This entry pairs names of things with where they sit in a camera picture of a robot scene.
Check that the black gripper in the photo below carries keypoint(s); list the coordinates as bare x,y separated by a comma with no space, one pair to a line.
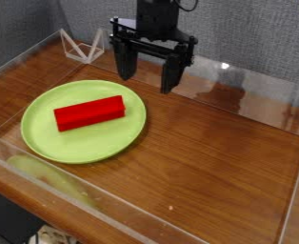
152,34

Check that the red rectangular block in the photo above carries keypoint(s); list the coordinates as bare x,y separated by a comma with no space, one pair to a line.
89,113

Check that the green round plate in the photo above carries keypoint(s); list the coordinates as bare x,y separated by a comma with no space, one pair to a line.
89,143

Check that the white power strip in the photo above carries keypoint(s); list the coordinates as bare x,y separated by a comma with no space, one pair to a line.
49,235

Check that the clear acrylic enclosure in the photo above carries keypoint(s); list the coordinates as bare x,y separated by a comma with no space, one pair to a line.
208,177

